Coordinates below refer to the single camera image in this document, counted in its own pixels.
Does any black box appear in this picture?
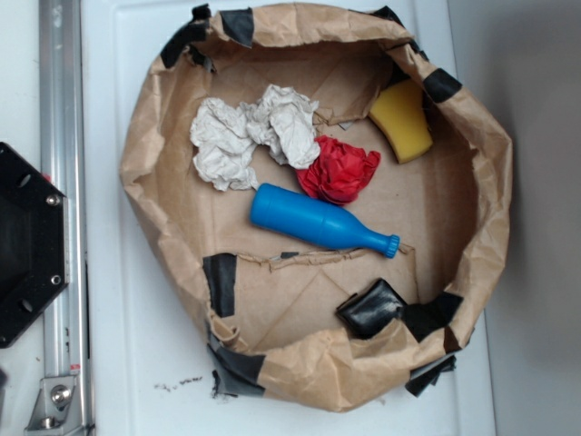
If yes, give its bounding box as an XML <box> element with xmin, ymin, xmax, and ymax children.
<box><xmin>336</xmin><ymin>278</ymin><xmax>407</xmax><ymax>340</ymax></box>

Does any blue plastic bottle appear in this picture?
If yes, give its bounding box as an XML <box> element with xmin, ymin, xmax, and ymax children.
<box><xmin>250</xmin><ymin>183</ymin><xmax>400</xmax><ymax>259</ymax></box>

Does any brown paper bag bin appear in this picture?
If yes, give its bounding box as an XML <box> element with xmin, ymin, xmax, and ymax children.
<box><xmin>120</xmin><ymin>3</ymin><xmax>513</xmax><ymax>411</ymax></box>

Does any crumpled red paper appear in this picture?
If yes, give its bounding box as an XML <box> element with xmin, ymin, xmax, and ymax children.
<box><xmin>295</xmin><ymin>135</ymin><xmax>381</xmax><ymax>206</ymax></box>

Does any crumpled white paper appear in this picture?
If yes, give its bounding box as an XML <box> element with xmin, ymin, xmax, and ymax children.
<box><xmin>190</xmin><ymin>84</ymin><xmax>320</xmax><ymax>192</ymax></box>

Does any yellow sponge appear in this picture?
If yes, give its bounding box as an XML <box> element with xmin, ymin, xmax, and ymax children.
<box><xmin>369</xmin><ymin>79</ymin><xmax>433</xmax><ymax>164</ymax></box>

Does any white tray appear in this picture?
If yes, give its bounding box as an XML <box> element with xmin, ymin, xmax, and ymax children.
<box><xmin>81</xmin><ymin>1</ymin><xmax>496</xmax><ymax>435</ymax></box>

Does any aluminium rail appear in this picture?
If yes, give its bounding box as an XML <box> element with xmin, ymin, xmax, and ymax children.
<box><xmin>39</xmin><ymin>1</ymin><xmax>95</xmax><ymax>435</ymax></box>

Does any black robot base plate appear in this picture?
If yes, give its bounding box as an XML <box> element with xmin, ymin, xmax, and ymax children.
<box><xmin>1</xmin><ymin>143</ymin><xmax>68</xmax><ymax>349</ymax></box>

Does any metal corner bracket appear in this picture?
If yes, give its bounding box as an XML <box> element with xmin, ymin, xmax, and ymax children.
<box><xmin>24</xmin><ymin>375</ymin><xmax>82</xmax><ymax>435</ymax></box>

